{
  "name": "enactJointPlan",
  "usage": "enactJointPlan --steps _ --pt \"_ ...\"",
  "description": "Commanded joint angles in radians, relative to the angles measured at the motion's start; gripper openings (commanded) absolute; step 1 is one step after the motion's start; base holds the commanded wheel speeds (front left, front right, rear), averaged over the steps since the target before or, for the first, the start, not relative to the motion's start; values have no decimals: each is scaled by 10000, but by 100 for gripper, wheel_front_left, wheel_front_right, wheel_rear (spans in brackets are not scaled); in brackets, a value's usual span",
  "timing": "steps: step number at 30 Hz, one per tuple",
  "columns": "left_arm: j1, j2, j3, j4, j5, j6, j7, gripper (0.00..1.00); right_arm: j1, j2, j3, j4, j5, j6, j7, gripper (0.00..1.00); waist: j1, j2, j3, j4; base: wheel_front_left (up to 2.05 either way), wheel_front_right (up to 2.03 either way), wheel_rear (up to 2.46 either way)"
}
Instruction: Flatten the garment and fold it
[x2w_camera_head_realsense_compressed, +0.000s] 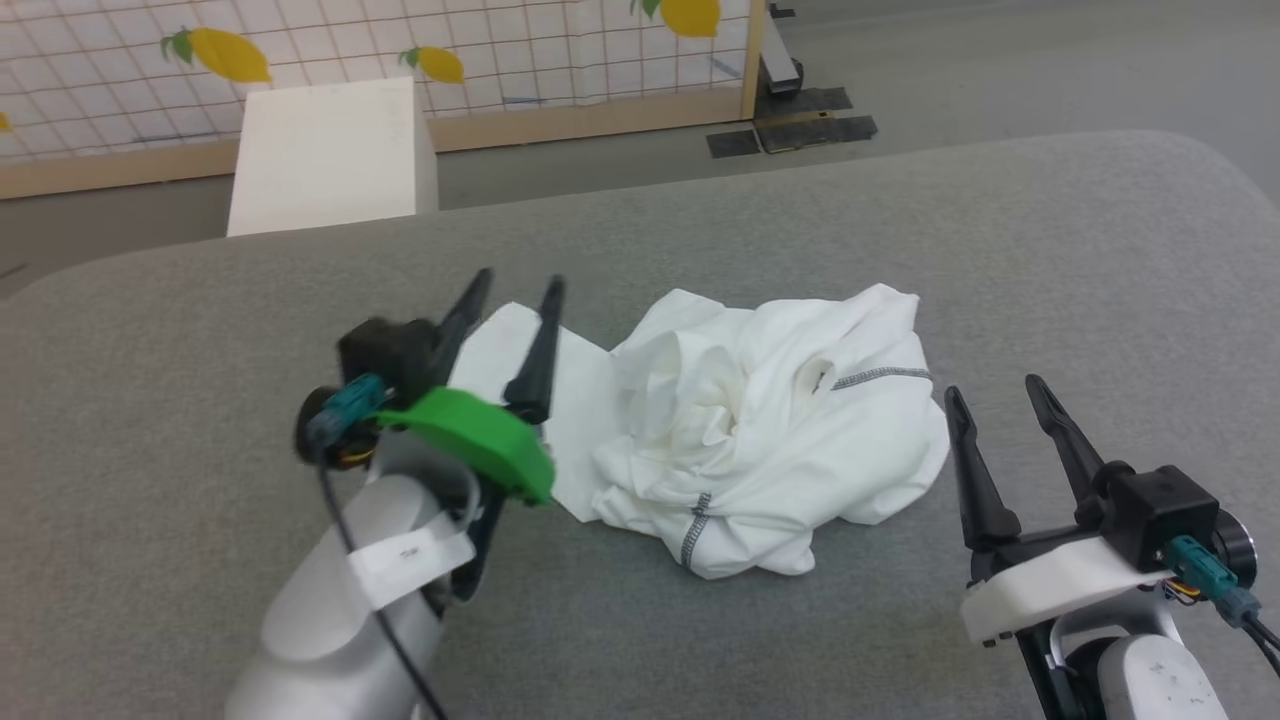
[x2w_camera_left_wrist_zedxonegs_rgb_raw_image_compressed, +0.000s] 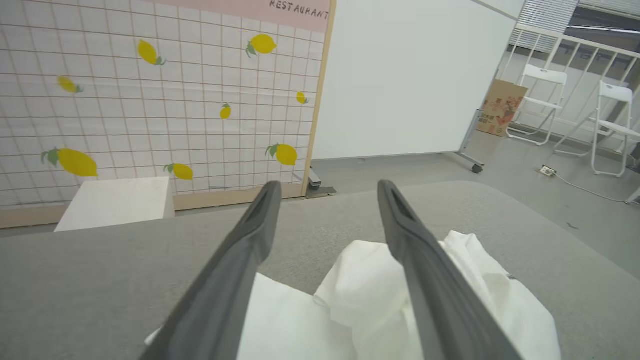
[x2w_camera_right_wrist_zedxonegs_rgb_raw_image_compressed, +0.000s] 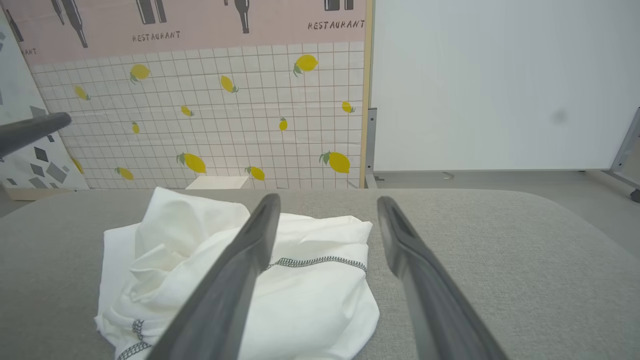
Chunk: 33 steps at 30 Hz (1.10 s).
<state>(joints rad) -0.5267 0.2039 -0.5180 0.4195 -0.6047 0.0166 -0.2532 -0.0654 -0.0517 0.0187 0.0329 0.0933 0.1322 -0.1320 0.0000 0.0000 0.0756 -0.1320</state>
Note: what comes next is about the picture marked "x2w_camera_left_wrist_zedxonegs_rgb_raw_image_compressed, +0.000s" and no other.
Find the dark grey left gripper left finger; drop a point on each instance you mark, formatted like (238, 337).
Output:
(225, 295)

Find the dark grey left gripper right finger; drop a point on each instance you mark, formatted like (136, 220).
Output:
(440, 300)

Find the white garment with dark stitching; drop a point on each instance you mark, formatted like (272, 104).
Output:
(360, 285)

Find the white box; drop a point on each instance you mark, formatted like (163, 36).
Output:
(117, 202)

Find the floor power socket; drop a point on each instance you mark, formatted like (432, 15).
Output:
(547, 171)

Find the lemon print grid panel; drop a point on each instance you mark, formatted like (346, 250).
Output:
(150, 125)

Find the printed cardboard box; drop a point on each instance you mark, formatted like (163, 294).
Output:
(500, 107)

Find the white partition board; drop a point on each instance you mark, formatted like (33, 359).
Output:
(400, 75)

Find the white folding chair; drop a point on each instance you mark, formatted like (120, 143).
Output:
(545, 76)
(616, 92)

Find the white railing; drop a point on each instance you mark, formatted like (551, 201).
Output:
(580, 42)

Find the window blinds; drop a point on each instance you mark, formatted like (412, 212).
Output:
(545, 22)

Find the grey metal panel bracket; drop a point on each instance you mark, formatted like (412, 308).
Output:
(320, 190)

